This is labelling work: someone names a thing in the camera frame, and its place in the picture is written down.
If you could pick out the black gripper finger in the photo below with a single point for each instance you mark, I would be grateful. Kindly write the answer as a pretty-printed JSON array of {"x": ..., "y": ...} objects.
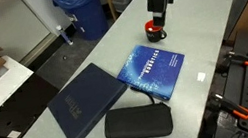
[
  {"x": 163, "y": 19},
  {"x": 156, "y": 19}
]

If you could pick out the black mug with red inside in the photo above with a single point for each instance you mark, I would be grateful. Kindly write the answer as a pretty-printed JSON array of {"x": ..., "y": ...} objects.
[{"x": 155, "y": 34}]

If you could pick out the bright blue robotics book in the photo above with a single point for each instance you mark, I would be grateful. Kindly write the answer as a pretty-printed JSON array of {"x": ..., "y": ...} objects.
[{"x": 152, "y": 71}]

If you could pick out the small white tape piece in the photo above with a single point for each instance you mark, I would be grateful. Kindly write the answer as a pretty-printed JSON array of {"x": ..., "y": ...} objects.
[{"x": 201, "y": 76}]

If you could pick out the blue trash can with liner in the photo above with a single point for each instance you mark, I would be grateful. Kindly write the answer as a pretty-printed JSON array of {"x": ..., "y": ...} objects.
[{"x": 82, "y": 11}]

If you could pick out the black orange clamp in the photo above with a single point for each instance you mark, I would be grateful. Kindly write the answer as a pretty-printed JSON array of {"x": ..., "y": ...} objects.
[
  {"x": 242, "y": 60},
  {"x": 231, "y": 106}
]

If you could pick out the white bottle with blue label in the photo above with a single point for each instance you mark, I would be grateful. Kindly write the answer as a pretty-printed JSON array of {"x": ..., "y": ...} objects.
[{"x": 64, "y": 35}]

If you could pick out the dark navy hardcover book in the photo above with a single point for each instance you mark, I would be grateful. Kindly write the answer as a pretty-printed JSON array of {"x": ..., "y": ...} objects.
[{"x": 86, "y": 102}]

